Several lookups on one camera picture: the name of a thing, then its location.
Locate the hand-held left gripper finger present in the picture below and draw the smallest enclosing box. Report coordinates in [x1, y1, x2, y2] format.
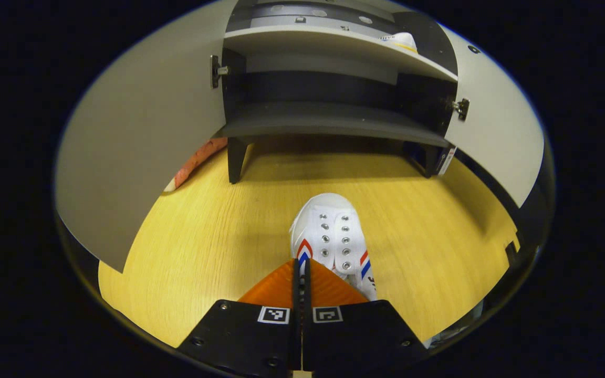
[302, 258, 429, 374]
[176, 258, 303, 377]

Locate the white sneaker shoe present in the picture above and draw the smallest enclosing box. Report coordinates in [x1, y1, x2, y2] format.
[379, 31, 419, 54]
[289, 193, 378, 302]

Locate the white shoe cabinet door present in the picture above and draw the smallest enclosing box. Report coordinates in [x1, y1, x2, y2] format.
[436, 24, 546, 208]
[55, 0, 237, 274]

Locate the watermelon slice toy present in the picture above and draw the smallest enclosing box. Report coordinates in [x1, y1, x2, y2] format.
[163, 138, 228, 193]

